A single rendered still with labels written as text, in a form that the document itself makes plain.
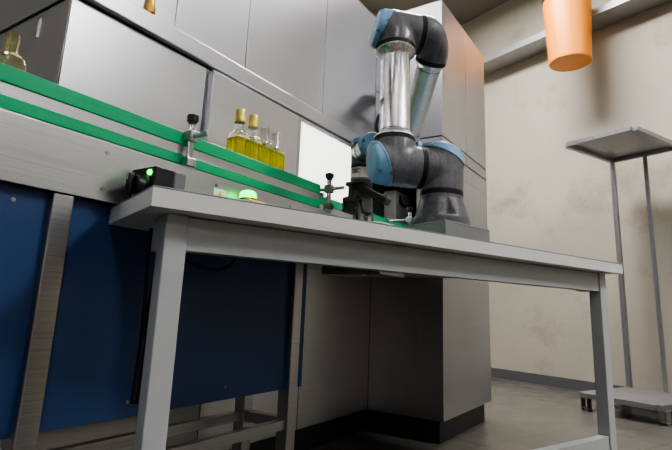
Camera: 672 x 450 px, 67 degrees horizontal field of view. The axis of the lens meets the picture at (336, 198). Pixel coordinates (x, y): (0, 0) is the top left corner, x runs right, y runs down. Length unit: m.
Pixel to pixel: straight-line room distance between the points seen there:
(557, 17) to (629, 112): 0.94
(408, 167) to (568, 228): 3.42
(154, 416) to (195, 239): 0.29
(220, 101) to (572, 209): 3.50
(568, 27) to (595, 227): 1.59
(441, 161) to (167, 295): 0.79
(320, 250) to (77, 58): 0.84
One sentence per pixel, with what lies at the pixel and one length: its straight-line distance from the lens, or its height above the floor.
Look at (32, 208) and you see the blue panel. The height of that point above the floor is 0.72.
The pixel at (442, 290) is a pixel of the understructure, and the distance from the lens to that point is 2.38.
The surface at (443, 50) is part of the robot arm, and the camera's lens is 1.60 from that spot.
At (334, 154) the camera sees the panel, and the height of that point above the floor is 1.23.
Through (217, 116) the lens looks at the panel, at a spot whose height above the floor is 1.17.
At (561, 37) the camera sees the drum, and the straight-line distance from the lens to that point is 4.49.
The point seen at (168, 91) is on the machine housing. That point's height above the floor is 1.19.
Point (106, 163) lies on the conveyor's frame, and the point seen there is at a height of 0.83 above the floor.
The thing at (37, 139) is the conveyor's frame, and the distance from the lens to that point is 1.07.
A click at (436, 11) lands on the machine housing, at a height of 2.07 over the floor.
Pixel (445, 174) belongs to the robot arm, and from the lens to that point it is 1.37.
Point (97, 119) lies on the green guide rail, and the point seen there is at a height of 0.92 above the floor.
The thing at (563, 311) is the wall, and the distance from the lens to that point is 4.66.
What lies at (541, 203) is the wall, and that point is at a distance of 4.83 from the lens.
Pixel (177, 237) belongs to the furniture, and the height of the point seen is 0.67.
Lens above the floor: 0.57
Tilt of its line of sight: 12 degrees up
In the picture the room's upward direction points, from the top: 2 degrees clockwise
